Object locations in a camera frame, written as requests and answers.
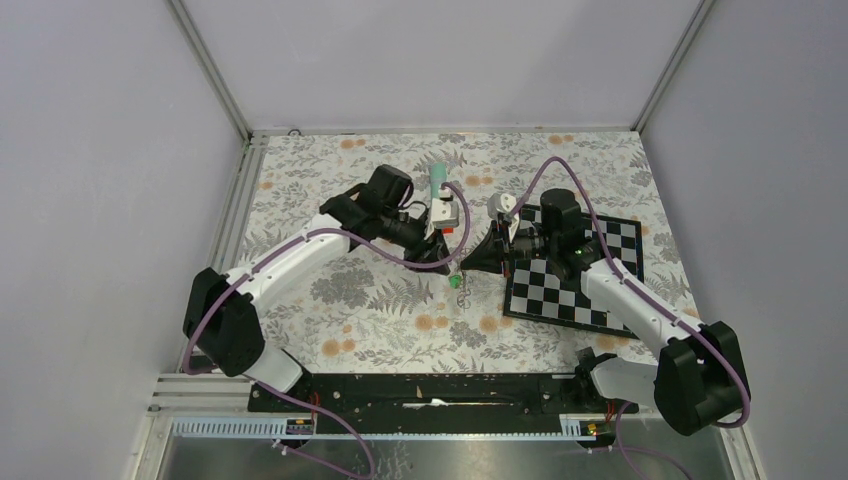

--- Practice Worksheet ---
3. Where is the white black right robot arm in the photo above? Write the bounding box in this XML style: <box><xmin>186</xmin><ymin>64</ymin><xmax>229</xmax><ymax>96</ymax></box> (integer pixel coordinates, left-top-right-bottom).
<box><xmin>460</xmin><ymin>189</ymin><xmax>751</xmax><ymax>435</ymax></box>

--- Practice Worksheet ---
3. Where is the teal rolling pin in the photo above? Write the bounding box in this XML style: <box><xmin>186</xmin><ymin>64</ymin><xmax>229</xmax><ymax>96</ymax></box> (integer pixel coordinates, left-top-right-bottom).
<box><xmin>429</xmin><ymin>162</ymin><xmax>447</xmax><ymax>199</ymax></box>

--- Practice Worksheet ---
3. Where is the black white checkerboard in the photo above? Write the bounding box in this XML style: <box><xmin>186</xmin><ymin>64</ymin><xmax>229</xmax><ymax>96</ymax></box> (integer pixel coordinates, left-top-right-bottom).
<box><xmin>503</xmin><ymin>215</ymin><xmax>644</xmax><ymax>338</ymax></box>

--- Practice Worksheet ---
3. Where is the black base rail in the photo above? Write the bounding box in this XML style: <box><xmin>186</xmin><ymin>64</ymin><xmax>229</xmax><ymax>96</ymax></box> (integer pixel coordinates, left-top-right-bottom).
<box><xmin>247</xmin><ymin>373</ymin><xmax>638</xmax><ymax>436</ymax></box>

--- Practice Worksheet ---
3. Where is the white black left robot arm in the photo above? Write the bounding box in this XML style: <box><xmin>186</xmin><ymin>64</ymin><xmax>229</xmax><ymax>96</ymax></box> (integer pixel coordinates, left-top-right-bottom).
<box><xmin>183</xmin><ymin>163</ymin><xmax>469</xmax><ymax>411</ymax></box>

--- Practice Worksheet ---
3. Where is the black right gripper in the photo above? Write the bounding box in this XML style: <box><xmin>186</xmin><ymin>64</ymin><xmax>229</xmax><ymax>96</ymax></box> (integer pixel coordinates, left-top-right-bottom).
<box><xmin>461</xmin><ymin>220</ymin><xmax>558</xmax><ymax>278</ymax></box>

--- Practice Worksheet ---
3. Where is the white slotted cable duct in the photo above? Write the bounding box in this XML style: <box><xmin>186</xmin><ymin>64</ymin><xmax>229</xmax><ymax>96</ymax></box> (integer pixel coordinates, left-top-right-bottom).
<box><xmin>171</xmin><ymin>415</ymin><xmax>598</xmax><ymax>442</ymax></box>

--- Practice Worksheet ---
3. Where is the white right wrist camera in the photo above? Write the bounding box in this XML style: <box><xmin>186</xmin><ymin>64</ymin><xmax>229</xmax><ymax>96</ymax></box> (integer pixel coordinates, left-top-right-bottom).
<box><xmin>486</xmin><ymin>193</ymin><xmax>520</xmax><ymax>229</ymax></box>

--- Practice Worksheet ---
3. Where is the floral patterned table mat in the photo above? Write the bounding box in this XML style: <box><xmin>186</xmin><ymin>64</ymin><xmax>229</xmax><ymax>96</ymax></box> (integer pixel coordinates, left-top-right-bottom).
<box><xmin>241</xmin><ymin>131</ymin><xmax>696</xmax><ymax>373</ymax></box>

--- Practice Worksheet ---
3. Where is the silver carabiner keyring with chain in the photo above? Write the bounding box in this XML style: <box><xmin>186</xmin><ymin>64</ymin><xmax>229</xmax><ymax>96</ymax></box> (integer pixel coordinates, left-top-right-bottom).
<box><xmin>455</xmin><ymin>270</ymin><xmax>471</xmax><ymax>310</ymax></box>

